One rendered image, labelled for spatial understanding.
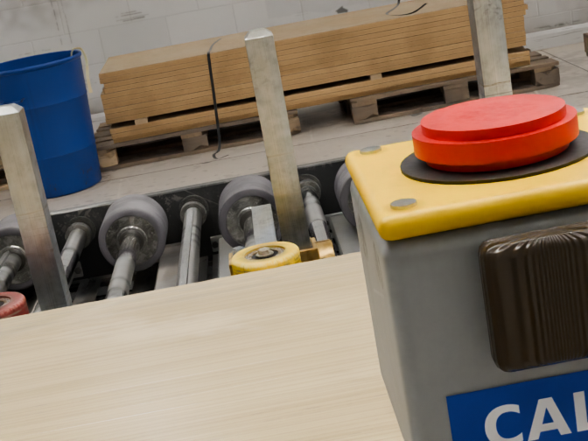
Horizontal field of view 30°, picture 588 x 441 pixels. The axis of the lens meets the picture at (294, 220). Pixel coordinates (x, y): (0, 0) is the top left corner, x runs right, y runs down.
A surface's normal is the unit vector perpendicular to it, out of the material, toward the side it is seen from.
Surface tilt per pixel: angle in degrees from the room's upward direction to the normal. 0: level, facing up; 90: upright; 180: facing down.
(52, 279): 90
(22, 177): 90
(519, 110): 0
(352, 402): 0
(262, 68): 90
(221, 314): 0
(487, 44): 90
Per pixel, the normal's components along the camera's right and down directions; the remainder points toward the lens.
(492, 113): -0.18, -0.94
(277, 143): 0.07, 0.27
